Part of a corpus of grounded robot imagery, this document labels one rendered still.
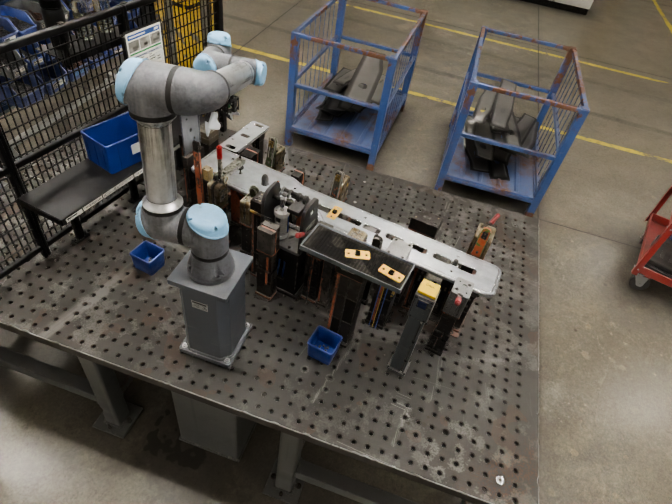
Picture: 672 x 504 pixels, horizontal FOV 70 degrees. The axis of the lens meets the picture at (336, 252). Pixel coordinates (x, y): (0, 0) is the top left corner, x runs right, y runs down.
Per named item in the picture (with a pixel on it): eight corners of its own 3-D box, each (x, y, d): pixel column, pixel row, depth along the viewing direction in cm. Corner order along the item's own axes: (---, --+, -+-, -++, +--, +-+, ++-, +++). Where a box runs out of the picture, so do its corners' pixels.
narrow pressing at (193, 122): (201, 145, 222) (196, 75, 198) (185, 157, 214) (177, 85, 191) (200, 145, 222) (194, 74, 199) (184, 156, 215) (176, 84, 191)
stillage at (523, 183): (449, 124, 475) (482, 24, 409) (530, 145, 466) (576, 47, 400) (432, 192, 390) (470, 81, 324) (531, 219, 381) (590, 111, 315)
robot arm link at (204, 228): (222, 263, 146) (220, 230, 136) (179, 254, 146) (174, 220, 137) (234, 237, 154) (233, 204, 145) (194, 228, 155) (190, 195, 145)
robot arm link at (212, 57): (225, 62, 146) (236, 48, 154) (189, 55, 147) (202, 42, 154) (225, 86, 152) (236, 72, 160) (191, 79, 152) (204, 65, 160)
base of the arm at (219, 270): (222, 290, 151) (220, 269, 144) (178, 276, 153) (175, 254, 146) (242, 259, 161) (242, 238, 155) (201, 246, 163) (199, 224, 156)
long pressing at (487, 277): (504, 265, 193) (506, 263, 191) (492, 302, 177) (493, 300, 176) (218, 147, 225) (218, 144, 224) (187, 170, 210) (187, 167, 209)
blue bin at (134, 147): (172, 146, 214) (168, 120, 205) (112, 175, 194) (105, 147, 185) (147, 131, 219) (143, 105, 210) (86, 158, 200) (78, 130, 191)
